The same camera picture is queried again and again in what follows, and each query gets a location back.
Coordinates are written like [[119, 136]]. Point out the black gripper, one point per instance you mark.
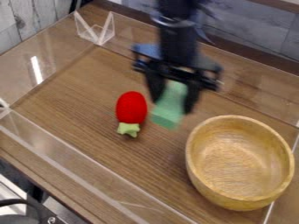
[[177, 52]]

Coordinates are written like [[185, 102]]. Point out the green rectangular block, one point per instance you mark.
[[169, 112]]

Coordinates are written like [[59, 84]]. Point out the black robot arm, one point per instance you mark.
[[181, 10]]

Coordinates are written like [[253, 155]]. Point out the light wooden bowl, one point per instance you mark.
[[240, 162]]

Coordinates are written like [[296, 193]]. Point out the red plush strawberry toy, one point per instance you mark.
[[131, 113]]

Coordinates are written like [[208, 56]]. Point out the clear acrylic enclosure wall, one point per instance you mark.
[[61, 81]]

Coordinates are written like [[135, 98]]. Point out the black metal table bracket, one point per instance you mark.
[[38, 211]]

